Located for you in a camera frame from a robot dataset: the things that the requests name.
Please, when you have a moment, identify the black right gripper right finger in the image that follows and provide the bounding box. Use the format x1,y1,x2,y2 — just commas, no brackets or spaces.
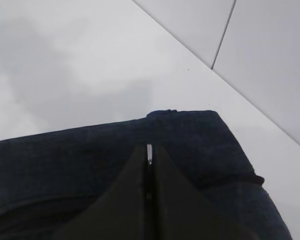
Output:
152,146,259,240

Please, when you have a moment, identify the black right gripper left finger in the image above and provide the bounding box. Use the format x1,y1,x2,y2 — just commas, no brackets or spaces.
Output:
52,146,149,240

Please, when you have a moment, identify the dark blue lunch bag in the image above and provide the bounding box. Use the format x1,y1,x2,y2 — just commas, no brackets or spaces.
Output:
0,110,292,240

